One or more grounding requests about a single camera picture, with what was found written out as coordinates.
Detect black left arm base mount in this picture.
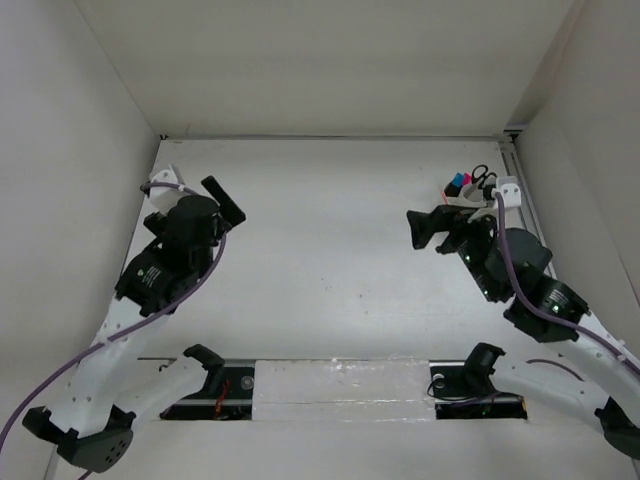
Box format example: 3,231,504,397
160,362,255,421

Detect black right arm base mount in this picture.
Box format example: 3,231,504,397
426,343,528,421

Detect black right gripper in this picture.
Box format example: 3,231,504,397
408,202,508,302

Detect blue cap black highlighter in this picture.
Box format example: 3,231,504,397
443,173,465,198

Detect black handled scissors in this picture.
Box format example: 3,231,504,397
471,164,498,191

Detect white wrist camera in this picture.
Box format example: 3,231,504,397
492,176,522,210
147,165,187,215

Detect white round divided container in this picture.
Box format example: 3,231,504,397
441,184,490,208

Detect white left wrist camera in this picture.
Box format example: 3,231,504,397
147,165,187,215

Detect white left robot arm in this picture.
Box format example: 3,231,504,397
22,176,246,475

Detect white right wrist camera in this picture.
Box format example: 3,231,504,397
492,176,522,210

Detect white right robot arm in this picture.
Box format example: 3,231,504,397
406,205,639,459

